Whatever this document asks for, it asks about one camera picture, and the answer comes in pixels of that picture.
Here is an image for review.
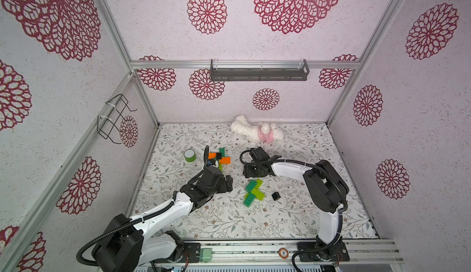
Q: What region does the extra dark green lego brick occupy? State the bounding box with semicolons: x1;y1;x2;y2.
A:
245;180;258;193

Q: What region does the lime lego brick back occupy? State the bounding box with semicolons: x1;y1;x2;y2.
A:
255;179;262;189

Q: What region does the dark green lego brick back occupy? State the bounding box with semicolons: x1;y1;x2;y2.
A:
243;193;256;208

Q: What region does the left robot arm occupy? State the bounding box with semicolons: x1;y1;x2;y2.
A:
76;147;232;272

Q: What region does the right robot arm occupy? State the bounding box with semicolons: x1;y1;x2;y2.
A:
239;147;349;251

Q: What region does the white pink plush toy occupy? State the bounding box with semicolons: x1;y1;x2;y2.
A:
230;115;284;144

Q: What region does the green tape roll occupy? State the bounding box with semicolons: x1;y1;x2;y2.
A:
183;149;196;163

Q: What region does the green connector block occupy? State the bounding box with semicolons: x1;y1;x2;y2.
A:
199;248;213;263

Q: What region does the black wall shelf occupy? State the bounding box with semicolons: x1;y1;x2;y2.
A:
210;60;310;82

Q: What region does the black wire wall rack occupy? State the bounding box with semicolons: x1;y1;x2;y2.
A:
96;93;137;145

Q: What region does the metal base rail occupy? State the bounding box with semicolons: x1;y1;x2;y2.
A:
95;238;406;272

